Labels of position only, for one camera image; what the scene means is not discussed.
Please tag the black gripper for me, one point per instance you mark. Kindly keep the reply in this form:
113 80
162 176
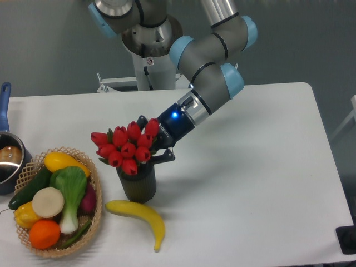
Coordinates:
174 124

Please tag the red tulip bouquet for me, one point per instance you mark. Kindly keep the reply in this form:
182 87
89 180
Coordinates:
127 148

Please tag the yellow banana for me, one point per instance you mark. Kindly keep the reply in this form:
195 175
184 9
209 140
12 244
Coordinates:
143 212

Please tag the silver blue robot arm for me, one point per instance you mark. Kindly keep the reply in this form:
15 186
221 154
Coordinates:
159 49

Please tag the dark ribbed vase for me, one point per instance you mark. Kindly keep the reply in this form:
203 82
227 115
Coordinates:
140 187

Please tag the green bok choy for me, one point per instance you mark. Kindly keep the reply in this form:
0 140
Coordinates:
71 182

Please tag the purple sweet potato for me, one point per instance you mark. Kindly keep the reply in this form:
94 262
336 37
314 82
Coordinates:
88 203

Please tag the yellow squash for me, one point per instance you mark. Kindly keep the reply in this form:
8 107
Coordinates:
54 161

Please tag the green chili pepper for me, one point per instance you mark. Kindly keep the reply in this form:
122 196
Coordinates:
76 236

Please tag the woven wicker basket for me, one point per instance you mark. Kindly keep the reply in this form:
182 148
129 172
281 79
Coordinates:
29 172

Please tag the beige round bun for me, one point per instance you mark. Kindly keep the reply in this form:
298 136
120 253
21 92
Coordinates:
48 202

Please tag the dark green cucumber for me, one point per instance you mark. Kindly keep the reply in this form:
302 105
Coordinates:
39 182

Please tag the orange fruit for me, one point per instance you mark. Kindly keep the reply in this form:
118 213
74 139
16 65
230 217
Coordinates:
44 234

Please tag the yellow bell pepper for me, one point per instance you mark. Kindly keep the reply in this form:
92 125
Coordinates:
25 216

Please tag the white furniture leg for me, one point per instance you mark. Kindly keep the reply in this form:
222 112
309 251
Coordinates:
349 120

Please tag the black device at edge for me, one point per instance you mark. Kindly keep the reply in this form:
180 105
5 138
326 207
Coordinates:
346 239

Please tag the white metal base frame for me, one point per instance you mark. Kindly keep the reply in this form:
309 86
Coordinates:
107 85

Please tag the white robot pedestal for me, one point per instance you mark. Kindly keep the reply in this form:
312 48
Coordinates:
154 72

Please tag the blue handled saucepan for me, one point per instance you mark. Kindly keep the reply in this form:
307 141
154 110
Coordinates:
14 155

